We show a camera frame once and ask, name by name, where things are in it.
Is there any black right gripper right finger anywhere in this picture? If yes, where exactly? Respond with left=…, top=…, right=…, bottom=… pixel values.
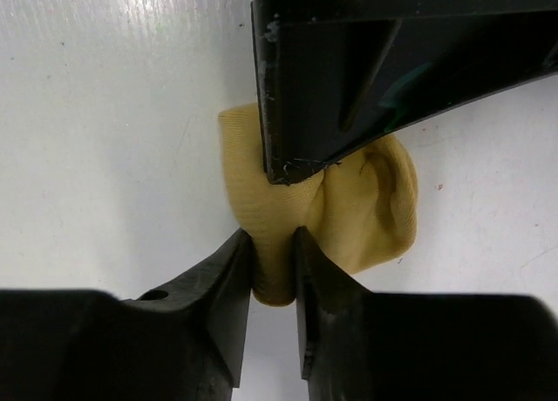
left=292, top=228, right=557, bottom=400

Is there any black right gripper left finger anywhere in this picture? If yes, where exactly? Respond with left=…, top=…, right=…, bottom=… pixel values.
left=1, top=230, right=254, bottom=400

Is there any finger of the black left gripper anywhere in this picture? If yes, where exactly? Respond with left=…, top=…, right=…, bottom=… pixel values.
left=251, top=0, right=557, bottom=185

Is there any yellow sock pair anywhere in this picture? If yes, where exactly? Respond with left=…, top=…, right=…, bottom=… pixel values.
left=218, top=104, right=419, bottom=306

